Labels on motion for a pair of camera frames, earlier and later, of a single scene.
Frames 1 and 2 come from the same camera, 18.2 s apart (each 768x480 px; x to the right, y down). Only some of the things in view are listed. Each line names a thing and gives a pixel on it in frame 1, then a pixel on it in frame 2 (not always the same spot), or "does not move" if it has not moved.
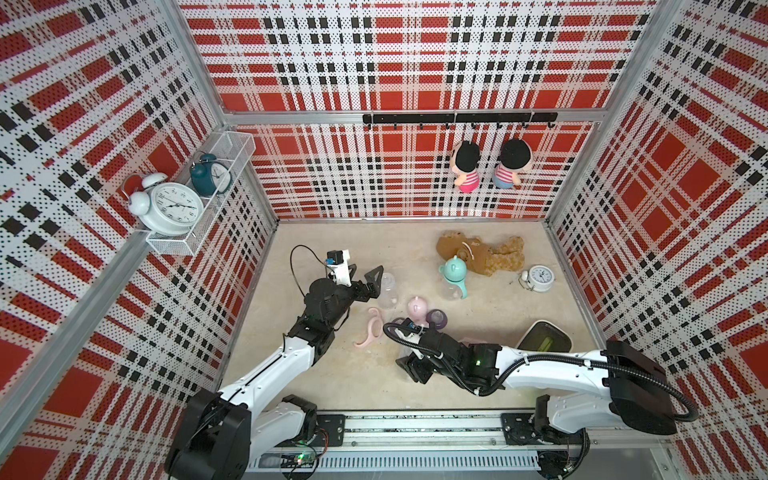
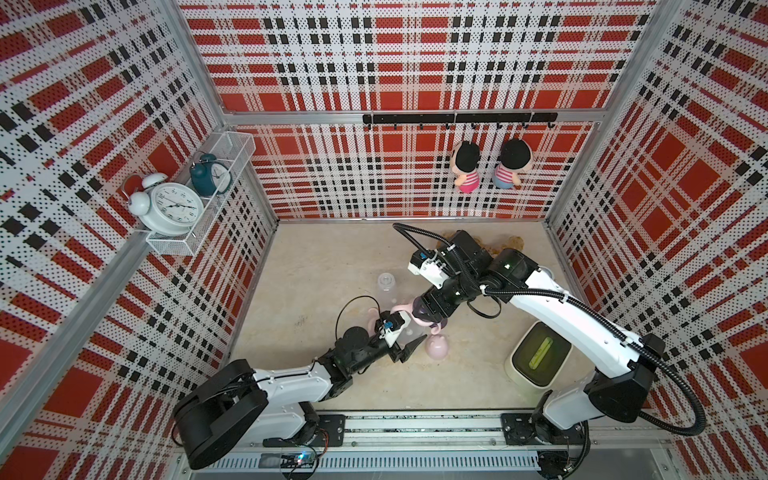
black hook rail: [473, 119] does not move
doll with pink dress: [464, 160] does not move
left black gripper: [373, 289] → [403, 354]
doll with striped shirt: [515, 156] does not move
